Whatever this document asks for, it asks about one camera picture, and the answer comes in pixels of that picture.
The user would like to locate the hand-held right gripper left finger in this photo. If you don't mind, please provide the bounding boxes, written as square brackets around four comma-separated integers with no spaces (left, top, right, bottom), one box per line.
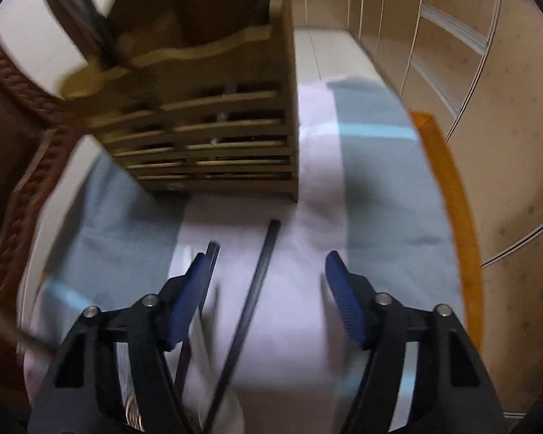
[27,252,211,434]

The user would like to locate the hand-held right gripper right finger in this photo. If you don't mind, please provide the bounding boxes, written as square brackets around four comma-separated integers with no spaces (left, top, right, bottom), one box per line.
[324,250,510,434]

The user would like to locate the black chopstick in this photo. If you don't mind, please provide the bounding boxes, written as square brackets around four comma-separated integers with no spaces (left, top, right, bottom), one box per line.
[201,218,282,434]
[68,0,121,66]
[174,241,221,399]

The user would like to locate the wooden utensil holder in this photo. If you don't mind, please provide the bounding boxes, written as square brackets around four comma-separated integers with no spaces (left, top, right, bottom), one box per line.
[61,0,299,203]

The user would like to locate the grey white striped cloth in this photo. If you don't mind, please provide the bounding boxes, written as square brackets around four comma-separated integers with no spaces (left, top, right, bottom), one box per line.
[20,79,464,434]

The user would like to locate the beige lower kitchen cabinets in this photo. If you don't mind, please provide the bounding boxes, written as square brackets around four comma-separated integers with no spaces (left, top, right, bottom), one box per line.
[290,0,543,421]

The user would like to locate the carved wooden chair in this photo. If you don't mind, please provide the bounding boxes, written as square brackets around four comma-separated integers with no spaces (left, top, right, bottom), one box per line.
[0,0,118,417]

